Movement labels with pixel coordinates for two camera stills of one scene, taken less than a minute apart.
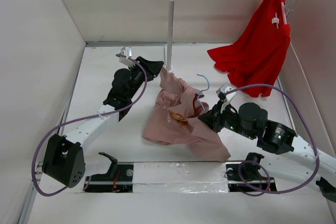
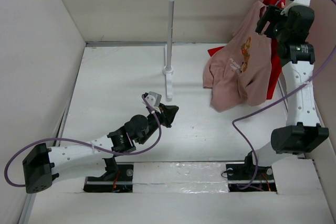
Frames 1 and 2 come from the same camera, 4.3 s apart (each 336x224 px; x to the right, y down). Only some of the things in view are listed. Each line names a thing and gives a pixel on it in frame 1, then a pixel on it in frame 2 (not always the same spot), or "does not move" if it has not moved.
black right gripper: [213, 118] -> [272, 13]
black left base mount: [119, 178] does not move
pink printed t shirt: [175, 119] -> [241, 72]
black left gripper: [153, 67] -> [167, 113]
